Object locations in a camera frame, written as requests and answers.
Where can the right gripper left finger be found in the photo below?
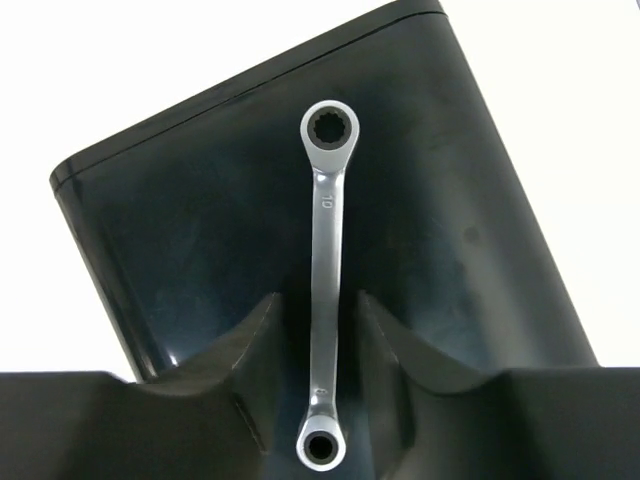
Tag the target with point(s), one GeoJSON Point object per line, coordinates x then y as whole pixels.
{"type": "Point", "coordinates": [223, 398]}

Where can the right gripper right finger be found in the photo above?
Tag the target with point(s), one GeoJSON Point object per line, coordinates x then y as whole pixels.
{"type": "Point", "coordinates": [393, 361]}

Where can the black drawer cabinet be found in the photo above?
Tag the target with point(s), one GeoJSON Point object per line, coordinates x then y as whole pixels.
{"type": "Point", "coordinates": [189, 218]}

